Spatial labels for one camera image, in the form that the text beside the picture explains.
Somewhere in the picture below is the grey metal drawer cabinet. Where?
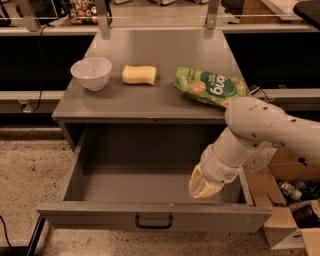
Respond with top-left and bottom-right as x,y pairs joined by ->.
53,28 -> 241,147

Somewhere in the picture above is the yellow sponge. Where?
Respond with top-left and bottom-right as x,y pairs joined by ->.
122,65 -> 156,85

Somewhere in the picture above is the black chair leg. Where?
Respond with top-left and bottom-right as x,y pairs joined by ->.
0,216 -> 45,256

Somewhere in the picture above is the black hanging cable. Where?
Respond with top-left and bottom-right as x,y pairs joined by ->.
32,23 -> 51,113

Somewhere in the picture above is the cardboard box with trash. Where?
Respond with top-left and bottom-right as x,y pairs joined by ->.
247,147 -> 320,256

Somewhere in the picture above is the grey top drawer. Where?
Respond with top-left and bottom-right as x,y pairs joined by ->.
38,124 -> 271,232

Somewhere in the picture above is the black cable at right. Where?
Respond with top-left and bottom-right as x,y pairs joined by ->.
249,84 -> 273,103

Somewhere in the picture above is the white bowl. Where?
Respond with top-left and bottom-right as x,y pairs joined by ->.
70,57 -> 112,91

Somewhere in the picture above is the green chip bag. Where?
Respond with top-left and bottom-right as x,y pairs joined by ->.
175,67 -> 248,108

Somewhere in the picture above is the snack basket on shelf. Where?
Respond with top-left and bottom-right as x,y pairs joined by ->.
69,0 -> 98,25

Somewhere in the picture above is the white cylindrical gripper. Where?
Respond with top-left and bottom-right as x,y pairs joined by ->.
189,144 -> 242,199

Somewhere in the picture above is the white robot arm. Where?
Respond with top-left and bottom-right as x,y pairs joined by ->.
189,97 -> 320,199

